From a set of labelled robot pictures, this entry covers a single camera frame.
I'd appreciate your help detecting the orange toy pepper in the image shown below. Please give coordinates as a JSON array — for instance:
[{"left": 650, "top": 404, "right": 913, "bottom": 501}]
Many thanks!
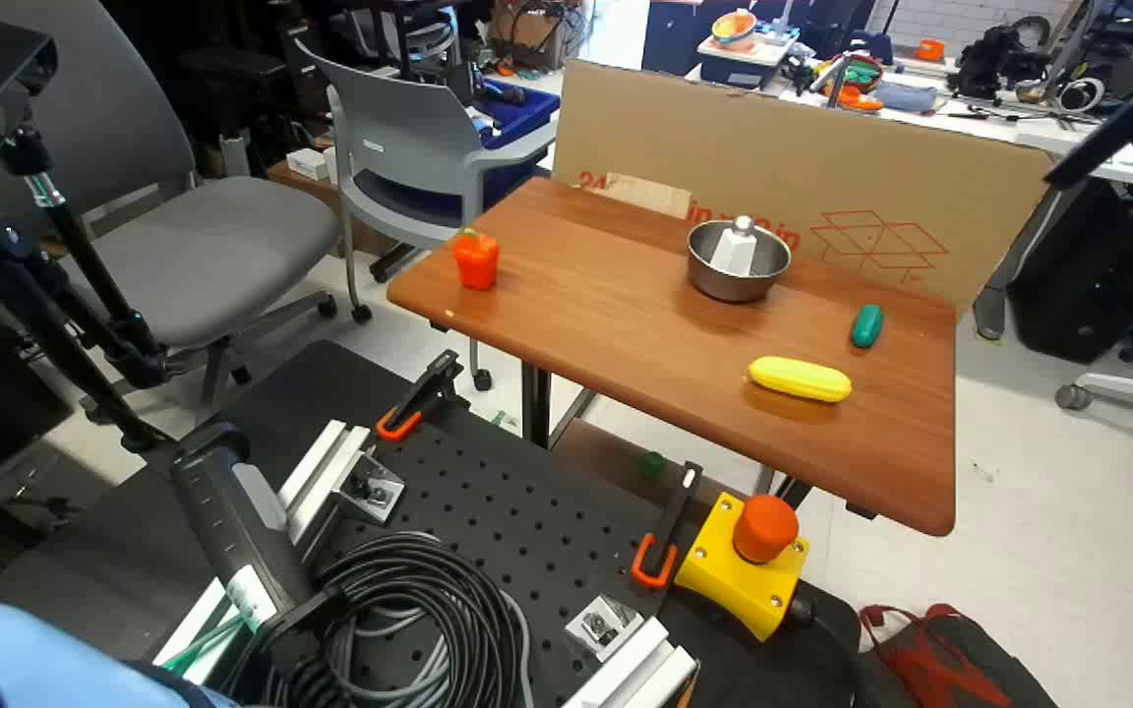
[{"left": 450, "top": 223, "right": 503, "bottom": 297}]

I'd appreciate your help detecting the black grey control box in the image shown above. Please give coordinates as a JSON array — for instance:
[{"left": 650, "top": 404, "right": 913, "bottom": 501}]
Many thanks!
[{"left": 171, "top": 421, "right": 325, "bottom": 629}]

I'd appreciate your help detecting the yellow emergency stop button box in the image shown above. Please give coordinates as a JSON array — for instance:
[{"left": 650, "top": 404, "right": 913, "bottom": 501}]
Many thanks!
[{"left": 669, "top": 494, "right": 815, "bottom": 647}]

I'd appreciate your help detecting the green toy vegetable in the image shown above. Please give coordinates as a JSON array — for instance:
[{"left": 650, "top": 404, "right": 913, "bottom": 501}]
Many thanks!
[{"left": 845, "top": 305, "right": 890, "bottom": 356}]

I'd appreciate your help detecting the aluminium rail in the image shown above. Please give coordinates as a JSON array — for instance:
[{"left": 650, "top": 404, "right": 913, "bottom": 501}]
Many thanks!
[
  {"left": 151, "top": 419, "right": 378, "bottom": 677},
  {"left": 558, "top": 615, "right": 704, "bottom": 708}
]

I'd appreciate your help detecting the orange black clamp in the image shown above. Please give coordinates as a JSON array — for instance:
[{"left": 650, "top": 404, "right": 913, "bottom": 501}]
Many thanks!
[
  {"left": 625, "top": 461, "right": 710, "bottom": 598},
  {"left": 370, "top": 348, "right": 469, "bottom": 450}
]

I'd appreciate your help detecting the black suitcase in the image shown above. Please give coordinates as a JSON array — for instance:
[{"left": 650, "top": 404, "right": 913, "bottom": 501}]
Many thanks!
[{"left": 1008, "top": 172, "right": 1133, "bottom": 366}]

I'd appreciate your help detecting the brown wooden table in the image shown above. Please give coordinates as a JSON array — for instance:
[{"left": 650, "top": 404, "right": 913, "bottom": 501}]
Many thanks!
[{"left": 387, "top": 172, "right": 964, "bottom": 541}]

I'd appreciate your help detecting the yellow toy maize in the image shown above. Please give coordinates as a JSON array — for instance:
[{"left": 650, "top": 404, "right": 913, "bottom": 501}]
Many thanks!
[{"left": 744, "top": 356, "right": 857, "bottom": 411}]

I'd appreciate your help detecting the black perforated base board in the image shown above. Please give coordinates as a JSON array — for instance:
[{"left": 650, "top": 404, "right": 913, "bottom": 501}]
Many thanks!
[{"left": 217, "top": 385, "right": 866, "bottom": 708}]

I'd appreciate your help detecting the blue bin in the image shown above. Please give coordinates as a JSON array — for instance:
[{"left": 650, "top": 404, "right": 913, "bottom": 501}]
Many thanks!
[{"left": 469, "top": 74, "right": 563, "bottom": 150}]

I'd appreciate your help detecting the red black bag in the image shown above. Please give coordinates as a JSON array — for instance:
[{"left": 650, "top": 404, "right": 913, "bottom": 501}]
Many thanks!
[{"left": 856, "top": 598, "right": 1064, "bottom": 708}]

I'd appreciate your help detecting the grey fabric office chair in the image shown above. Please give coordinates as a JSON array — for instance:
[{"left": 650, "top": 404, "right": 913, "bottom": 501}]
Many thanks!
[{"left": 0, "top": 0, "right": 348, "bottom": 404}]

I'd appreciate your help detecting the white chair base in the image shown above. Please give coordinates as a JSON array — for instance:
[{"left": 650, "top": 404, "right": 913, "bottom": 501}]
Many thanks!
[{"left": 1051, "top": 366, "right": 1133, "bottom": 419}]

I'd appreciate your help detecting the metal bowl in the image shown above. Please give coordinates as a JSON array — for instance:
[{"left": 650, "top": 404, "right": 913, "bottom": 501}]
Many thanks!
[{"left": 681, "top": 217, "right": 797, "bottom": 309}]

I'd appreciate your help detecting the light grey plastic chair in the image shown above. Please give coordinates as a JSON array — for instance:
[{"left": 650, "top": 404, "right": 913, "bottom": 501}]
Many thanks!
[{"left": 293, "top": 36, "right": 558, "bottom": 328}]

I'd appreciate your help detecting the cardboard panel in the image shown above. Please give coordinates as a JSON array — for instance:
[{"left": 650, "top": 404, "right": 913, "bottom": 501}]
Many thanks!
[{"left": 549, "top": 60, "right": 1059, "bottom": 317}]

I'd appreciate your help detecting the black cable coil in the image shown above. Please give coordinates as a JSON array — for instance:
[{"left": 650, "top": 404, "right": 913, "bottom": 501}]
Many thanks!
[{"left": 246, "top": 528, "right": 538, "bottom": 708}]

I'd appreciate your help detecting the black tripod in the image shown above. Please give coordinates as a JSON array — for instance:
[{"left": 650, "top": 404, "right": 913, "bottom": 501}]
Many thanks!
[{"left": 0, "top": 124, "right": 182, "bottom": 549}]

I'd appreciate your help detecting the orange bowl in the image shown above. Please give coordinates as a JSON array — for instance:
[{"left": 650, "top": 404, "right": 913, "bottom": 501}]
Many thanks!
[{"left": 710, "top": 8, "right": 764, "bottom": 52}]

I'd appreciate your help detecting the fiducial tag plate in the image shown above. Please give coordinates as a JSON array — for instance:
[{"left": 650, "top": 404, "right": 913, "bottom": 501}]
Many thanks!
[
  {"left": 563, "top": 594, "right": 650, "bottom": 664},
  {"left": 338, "top": 456, "right": 411, "bottom": 528}
]

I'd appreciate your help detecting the black slanted panel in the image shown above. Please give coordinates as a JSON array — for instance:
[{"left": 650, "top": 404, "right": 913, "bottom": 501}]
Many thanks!
[{"left": 1042, "top": 49, "right": 1133, "bottom": 193}]

